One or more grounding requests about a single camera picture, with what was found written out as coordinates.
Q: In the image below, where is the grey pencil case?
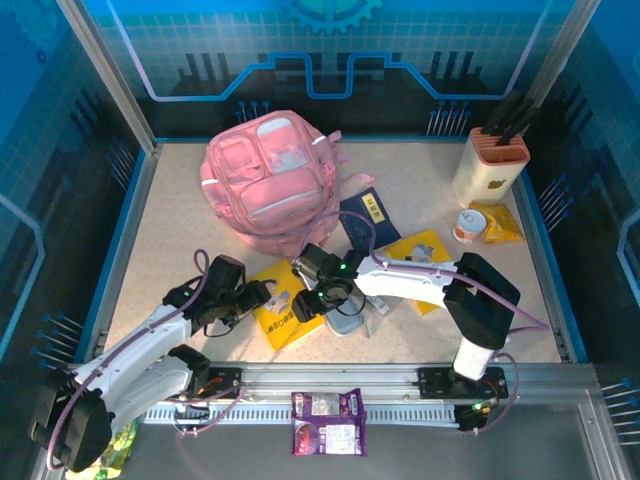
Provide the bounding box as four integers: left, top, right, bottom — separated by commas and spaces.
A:
324, 294, 369, 337

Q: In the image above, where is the purple snack bag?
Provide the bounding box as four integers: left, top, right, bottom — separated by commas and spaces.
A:
291, 388, 368, 457

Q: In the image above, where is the green yellow snack bag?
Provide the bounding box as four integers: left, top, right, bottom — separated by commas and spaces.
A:
97, 418, 140, 472

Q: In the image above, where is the yellow cartoon cover book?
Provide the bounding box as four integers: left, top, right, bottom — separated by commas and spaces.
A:
247, 258, 327, 353
382, 229, 454, 317

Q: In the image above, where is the white slotted cable duct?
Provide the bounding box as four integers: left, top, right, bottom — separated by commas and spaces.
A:
143, 403, 461, 426

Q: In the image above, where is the dark blue book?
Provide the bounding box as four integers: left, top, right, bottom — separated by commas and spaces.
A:
338, 187, 403, 249

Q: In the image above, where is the aluminium frame post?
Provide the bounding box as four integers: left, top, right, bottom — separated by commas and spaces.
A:
54, 0, 160, 154
528, 0, 602, 117

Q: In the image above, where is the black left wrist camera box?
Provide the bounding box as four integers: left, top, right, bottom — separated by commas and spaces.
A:
207, 253, 247, 294

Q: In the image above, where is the pink student backpack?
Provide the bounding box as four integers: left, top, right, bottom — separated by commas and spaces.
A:
199, 109, 376, 259

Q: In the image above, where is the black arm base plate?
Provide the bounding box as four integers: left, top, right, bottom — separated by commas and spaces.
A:
197, 367, 244, 400
417, 366, 510, 400

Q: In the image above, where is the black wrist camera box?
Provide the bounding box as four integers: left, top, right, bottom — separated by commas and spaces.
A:
207, 253, 247, 294
292, 243, 332, 289

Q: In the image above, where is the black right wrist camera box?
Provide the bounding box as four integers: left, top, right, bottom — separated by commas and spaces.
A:
292, 243, 332, 289

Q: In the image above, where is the thin black cable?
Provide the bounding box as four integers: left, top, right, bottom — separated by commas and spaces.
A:
202, 318, 237, 340
332, 293, 367, 317

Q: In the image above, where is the cream knife block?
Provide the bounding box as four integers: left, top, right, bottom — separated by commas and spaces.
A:
452, 126, 531, 209

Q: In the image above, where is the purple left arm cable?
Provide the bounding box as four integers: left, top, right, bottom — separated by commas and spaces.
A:
46, 248, 250, 471

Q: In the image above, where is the black handled knife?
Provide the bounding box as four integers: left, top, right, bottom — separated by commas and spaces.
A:
494, 99, 536, 141
480, 89, 524, 136
499, 107, 542, 147

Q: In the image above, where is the aluminium frame rail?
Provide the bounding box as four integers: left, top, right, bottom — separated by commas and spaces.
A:
64, 362, 596, 401

